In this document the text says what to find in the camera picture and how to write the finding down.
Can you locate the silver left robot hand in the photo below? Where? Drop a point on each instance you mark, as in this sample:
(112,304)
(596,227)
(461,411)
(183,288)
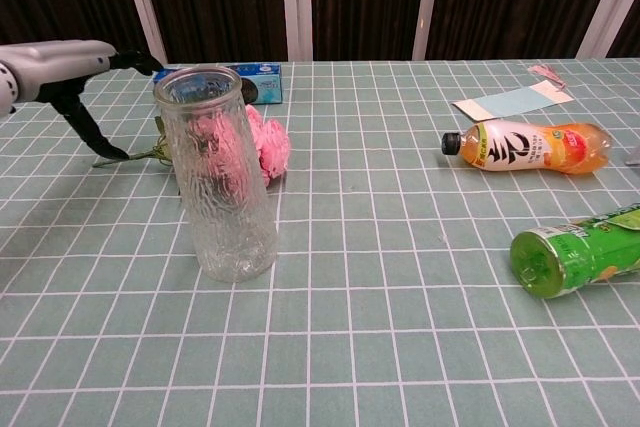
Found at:
(55,64)

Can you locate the pink rose bouquet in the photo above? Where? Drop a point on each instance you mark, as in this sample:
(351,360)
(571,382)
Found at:
(274,147)

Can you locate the clear textured glass vase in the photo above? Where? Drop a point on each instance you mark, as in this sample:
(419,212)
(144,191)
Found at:
(225,217)

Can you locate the blue cookie box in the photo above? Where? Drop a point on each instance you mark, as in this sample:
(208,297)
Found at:
(267,83)

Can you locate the green checked tablecloth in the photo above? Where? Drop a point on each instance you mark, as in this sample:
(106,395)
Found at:
(380,322)

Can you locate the blue and white bookmark card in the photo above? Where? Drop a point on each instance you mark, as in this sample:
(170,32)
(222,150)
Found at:
(515,102)

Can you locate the orange tea bottle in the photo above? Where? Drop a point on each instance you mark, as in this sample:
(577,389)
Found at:
(520,147)

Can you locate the green drink bottle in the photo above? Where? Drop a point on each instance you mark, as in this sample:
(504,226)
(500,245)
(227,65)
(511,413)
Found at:
(580,257)

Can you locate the white partition post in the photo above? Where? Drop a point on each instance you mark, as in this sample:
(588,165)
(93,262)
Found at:
(610,2)
(296,2)
(427,2)
(142,2)

